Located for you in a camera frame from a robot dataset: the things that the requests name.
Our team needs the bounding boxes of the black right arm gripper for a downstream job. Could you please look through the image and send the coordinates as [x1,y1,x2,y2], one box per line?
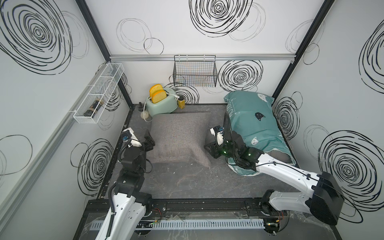
[203,139,239,160]

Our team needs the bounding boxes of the grey pillow with zipper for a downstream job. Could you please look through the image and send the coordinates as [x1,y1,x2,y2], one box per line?
[147,112,211,168]

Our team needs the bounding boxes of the teal printed pillow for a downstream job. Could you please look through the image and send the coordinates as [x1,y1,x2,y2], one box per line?
[224,91,297,166]

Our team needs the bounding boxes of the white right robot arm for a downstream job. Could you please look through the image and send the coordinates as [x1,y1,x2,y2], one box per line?
[204,127,344,226]

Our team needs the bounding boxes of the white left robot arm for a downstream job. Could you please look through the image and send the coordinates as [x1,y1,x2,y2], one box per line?
[96,128,155,240]

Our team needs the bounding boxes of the mint green toaster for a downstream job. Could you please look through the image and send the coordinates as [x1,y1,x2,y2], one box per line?
[146,87,178,117]

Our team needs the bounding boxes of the yellow toast slice front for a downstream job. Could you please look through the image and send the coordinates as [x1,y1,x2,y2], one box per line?
[151,90,167,104]

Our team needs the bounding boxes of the yellow toast slice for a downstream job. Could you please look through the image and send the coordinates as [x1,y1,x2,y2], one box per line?
[149,84,163,95]
[151,90,167,104]

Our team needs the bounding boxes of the yellow toast slice back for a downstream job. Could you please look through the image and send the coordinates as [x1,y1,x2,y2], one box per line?
[149,84,163,95]

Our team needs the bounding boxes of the dark bottle in shelf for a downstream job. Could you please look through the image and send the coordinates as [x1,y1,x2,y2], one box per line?
[83,99,104,118]

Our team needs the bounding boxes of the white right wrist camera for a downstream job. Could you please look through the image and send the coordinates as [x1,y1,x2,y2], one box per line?
[210,126,224,147]

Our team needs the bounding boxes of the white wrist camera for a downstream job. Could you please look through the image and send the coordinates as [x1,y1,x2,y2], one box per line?
[210,126,224,147]
[121,128,142,148]

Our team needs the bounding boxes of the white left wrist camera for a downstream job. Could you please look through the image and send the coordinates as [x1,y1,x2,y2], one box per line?
[121,128,142,148]

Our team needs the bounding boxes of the white toaster power cable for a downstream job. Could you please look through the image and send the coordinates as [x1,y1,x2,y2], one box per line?
[140,92,184,123]

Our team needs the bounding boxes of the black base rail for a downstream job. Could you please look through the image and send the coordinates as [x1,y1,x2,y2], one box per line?
[86,197,286,217]

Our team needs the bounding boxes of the white wire wall shelf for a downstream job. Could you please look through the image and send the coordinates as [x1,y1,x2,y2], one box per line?
[73,62,124,124]

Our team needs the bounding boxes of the grey slotted cable duct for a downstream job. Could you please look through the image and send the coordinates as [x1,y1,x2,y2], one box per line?
[135,219,265,231]

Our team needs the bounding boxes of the black wire wall basket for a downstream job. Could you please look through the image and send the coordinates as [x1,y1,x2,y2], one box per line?
[173,60,218,88]

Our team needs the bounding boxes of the aluminium wall rail back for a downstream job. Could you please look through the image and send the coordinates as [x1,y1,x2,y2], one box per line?
[110,54,296,62]

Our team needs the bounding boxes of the aluminium wall rail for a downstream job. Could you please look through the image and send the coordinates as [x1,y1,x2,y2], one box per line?
[110,54,296,62]
[0,61,109,226]

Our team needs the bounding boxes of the aluminium wall rail left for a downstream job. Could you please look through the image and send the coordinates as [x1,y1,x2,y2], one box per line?
[0,61,109,226]

